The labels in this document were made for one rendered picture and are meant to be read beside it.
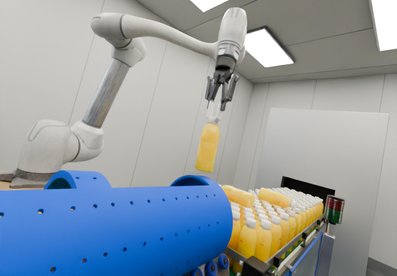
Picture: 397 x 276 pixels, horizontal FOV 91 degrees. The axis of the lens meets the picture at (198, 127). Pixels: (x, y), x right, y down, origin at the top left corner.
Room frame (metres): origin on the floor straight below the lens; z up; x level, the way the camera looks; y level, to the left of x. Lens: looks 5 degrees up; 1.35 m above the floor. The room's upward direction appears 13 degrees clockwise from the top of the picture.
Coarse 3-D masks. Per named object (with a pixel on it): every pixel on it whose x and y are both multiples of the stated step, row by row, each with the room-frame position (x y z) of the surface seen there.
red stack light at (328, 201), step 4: (328, 200) 0.84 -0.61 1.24; (332, 200) 0.83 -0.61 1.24; (336, 200) 0.82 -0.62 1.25; (328, 204) 0.84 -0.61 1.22; (332, 204) 0.83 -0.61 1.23; (336, 204) 0.82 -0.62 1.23; (340, 204) 0.81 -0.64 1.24; (332, 208) 0.82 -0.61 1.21; (336, 208) 0.82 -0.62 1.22; (340, 208) 0.81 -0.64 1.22
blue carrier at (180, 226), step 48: (0, 192) 0.28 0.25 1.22; (48, 192) 0.32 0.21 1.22; (96, 192) 0.38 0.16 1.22; (144, 192) 0.45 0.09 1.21; (192, 192) 0.57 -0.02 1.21; (0, 240) 0.26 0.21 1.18; (48, 240) 0.29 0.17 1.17; (96, 240) 0.33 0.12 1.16; (144, 240) 0.40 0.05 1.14; (192, 240) 0.50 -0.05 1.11
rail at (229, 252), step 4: (228, 248) 0.80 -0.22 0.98; (224, 252) 0.81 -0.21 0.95; (228, 252) 0.80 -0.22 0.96; (232, 252) 0.79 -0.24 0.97; (236, 252) 0.78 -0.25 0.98; (232, 256) 0.79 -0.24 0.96; (236, 256) 0.78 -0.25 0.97; (240, 256) 0.76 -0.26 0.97; (244, 256) 0.76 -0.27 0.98; (236, 260) 0.77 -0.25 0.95; (240, 260) 0.76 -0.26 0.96; (244, 260) 0.75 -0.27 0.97
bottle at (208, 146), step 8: (208, 128) 0.71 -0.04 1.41; (216, 128) 0.72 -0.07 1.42; (208, 136) 0.71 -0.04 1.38; (216, 136) 0.71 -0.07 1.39; (200, 144) 0.72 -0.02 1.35; (208, 144) 0.71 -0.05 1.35; (216, 144) 0.72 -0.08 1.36; (200, 152) 0.72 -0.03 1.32; (208, 152) 0.71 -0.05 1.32; (216, 152) 0.73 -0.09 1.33; (200, 160) 0.71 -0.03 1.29; (208, 160) 0.71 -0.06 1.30; (200, 168) 0.71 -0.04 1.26; (208, 168) 0.71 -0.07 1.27
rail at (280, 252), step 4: (320, 216) 1.71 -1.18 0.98; (316, 220) 1.54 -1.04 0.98; (312, 224) 1.41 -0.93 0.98; (308, 228) 1.33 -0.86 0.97; (300, 232) 1.18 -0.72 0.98; (296, 236) 1.09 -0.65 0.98; (300, 236) 1.16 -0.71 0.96; (292, 240) 1.03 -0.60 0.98; (296, 240) 1.09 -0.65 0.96; (288, 244) 0.97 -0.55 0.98; (292, 244) 1.04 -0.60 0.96; (284, 248) 0.92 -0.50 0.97; (288, 248) 0.98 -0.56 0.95; (276, 252) 0.85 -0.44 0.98; (280, 252) 0.88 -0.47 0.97; (284, 252) 0.93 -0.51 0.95; (272, 256) 0.81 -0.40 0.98; (280, 256) 0.89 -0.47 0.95; (268, 260) 0.77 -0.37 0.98; (272, 260) 0.81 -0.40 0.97; (268, 264) 0.78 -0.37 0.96
